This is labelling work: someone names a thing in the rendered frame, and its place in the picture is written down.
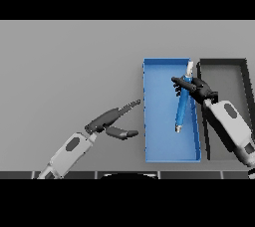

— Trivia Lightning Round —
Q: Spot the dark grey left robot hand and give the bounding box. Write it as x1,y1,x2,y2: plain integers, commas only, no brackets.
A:
84,99,141,140

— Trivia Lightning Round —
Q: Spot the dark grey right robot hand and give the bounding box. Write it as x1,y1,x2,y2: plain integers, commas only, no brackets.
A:
170,76,219,106

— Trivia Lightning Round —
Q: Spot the blue pipe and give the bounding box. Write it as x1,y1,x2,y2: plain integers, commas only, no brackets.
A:
174,60,195,133

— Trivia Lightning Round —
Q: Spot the dark grey bin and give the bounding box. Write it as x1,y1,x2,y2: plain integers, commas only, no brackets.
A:
196,58,255,161

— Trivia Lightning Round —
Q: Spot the blue bin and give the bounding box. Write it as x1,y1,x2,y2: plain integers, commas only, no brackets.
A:
141,57,202,163

